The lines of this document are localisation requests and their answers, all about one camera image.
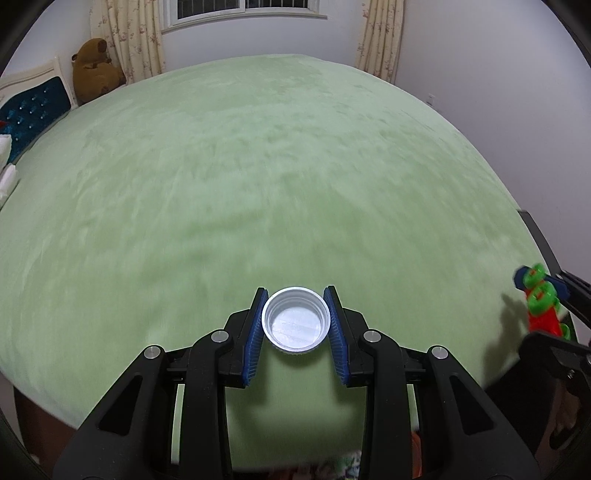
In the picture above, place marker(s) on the white framed window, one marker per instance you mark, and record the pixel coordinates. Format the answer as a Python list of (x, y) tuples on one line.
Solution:
[(244, 7)]

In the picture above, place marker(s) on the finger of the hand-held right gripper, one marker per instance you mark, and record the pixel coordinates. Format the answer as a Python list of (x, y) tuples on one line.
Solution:
[(570, 290), (561, 355)]

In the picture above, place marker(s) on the green bed blanket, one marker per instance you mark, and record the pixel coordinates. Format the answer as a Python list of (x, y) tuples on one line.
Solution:
[(277, 184)]

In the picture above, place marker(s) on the white plastic lid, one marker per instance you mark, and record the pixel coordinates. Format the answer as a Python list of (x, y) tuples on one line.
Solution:
[(295, 323)]

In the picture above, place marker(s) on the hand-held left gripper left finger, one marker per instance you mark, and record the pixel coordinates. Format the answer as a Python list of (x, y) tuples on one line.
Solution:
[(253, 341)]

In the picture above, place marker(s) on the white pillow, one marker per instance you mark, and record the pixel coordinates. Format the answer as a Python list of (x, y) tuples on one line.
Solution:
[(7, 180)]

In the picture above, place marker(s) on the brown teddy bear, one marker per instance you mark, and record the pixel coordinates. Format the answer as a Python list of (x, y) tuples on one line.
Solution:
[(94, 74)]

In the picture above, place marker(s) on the floral cream curtain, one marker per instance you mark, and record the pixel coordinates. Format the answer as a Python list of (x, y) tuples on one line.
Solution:
[(378, 37), (134, 37)]

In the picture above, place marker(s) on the red green toy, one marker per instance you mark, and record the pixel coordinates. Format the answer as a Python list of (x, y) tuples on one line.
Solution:
[(542, 300)]

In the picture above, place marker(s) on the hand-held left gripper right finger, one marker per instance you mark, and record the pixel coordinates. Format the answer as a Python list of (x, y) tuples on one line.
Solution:
[(337, 341)]

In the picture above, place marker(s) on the blue tufted headboard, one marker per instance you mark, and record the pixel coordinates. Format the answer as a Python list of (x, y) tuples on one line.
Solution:
[(32, 110)]

